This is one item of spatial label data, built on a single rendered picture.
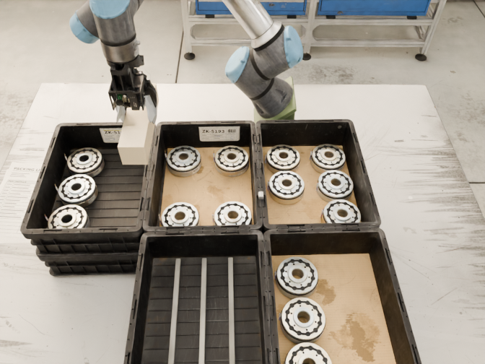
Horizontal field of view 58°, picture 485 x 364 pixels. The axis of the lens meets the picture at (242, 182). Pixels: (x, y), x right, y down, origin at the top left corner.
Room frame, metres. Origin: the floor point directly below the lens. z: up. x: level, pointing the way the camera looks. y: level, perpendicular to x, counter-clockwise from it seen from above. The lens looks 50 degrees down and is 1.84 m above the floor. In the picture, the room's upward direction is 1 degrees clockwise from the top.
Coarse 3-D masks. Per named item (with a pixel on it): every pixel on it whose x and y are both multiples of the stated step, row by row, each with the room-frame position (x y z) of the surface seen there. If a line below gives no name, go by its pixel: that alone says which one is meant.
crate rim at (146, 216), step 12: (156, 132) 0.95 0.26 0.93; (252, 132) 0.96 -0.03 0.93; (156, 144) 0.91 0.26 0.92; (252, 144) 0.90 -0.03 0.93; (156, 156) 0.85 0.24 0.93; (144, 216) 0.64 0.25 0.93; (144, 228) 0.61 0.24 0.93; (156, 228) 0.61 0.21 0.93; (168, 228) 0.61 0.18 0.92; (180, 228) 0.61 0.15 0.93; (192, 228) 0.61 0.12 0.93; (204, 228) 0.61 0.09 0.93; (216, 228) 0.61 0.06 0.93; (228, 228) 0.61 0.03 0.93; (240, 228) 0.61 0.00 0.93; (252, 228) 0.61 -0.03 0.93
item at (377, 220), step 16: (256, 128) 0.97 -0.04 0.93; (352, 128) 0.98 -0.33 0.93; (368, 176) 0.79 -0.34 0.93; (368, 192) 0.73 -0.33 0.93; (272, 224) 0.63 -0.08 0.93; (288, 224) 0.63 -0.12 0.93; (304, 224) 0.63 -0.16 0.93; (320, 224) 0.63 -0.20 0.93; (336, 224) 0.63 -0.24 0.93; (352, 224) 0.63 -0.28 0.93; (368, 224) 0.63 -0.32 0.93
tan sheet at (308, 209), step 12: (264, 156) 0.95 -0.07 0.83; (300, 156) 0.96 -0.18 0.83; (264, 168) 0.90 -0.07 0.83; (300, 168) 0.90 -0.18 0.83; (312, 168) 0.91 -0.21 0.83; (312, 180) 0.86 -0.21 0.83; (312, 192) 0.81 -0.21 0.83; (276, 204) 0.76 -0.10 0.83; (288, 204) 0.76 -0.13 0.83; (300, 204) 0.77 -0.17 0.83; (312, 204) 0.77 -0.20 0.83; (324, 204) 0.77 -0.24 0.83; (276, 216) 0.72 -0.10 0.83; (288, 216) 0.72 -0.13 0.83; (300, 216) 0.72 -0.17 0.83; (312, 216) 0.72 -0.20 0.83
